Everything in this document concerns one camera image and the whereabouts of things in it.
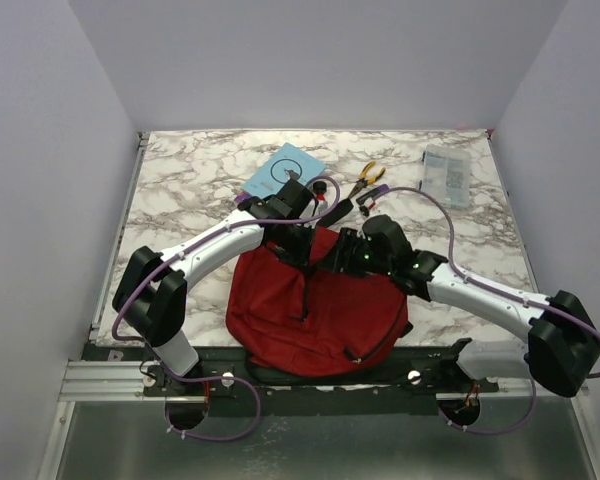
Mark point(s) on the aluminium mounting rail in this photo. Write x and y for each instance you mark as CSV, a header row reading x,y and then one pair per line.
x,y
415,374

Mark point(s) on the purple highlighter marker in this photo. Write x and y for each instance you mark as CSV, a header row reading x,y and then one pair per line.
x,y
372,194

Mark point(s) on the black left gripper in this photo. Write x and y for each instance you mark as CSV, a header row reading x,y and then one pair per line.
x,y
303,256

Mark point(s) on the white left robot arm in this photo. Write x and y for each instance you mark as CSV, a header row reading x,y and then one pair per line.
x,y
151,296

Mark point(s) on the clear plastic organizer box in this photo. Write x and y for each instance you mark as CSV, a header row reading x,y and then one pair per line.
x,y
446,176

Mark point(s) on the red student backpack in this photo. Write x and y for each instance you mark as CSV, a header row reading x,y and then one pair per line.
x,y
313,323

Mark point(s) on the light blue book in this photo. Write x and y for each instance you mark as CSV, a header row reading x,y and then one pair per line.
x,y
288,162

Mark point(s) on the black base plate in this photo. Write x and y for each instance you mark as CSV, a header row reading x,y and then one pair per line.
x,y
248,400

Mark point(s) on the yellow handled pliers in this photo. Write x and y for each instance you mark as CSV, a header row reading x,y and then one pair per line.
x,y
365,179

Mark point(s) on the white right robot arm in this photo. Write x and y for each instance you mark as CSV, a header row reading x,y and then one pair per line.
x,y
555,342

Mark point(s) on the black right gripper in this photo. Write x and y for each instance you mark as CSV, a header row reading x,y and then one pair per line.
x,y
348,239

